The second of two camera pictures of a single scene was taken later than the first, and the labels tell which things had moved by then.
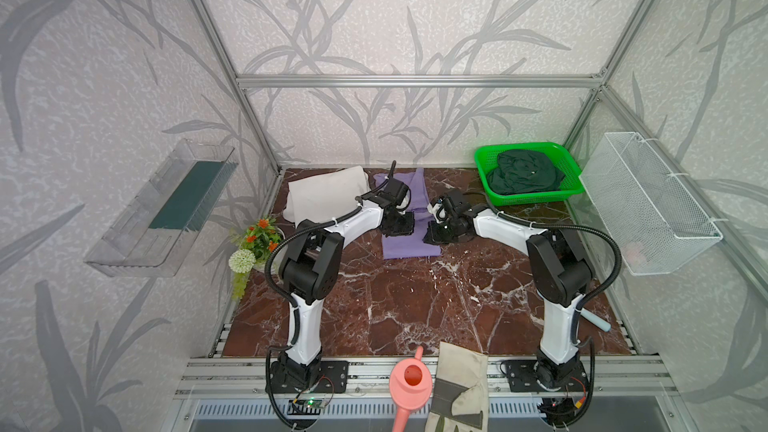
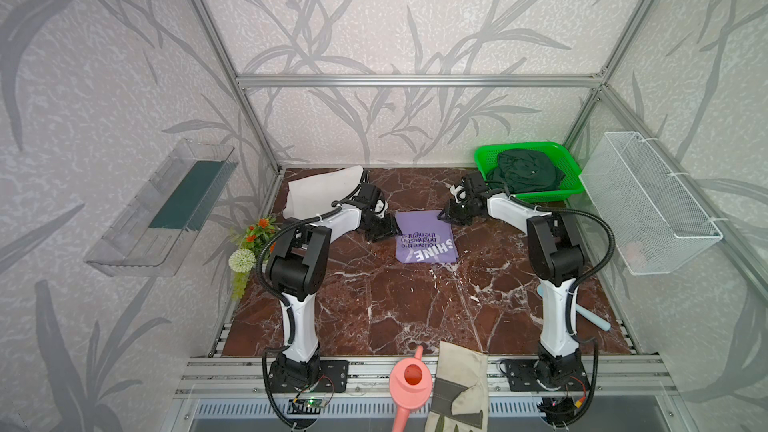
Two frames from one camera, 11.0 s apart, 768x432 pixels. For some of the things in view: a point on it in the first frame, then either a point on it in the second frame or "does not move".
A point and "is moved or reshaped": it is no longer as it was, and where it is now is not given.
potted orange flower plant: [257, 243] does not move
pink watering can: [410, 388] does not move
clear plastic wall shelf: [152, 232] does not move
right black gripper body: [441, 231] -> [455, 212]
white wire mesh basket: [652, 225] does not move
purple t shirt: [412, 245] is moved or reshaped
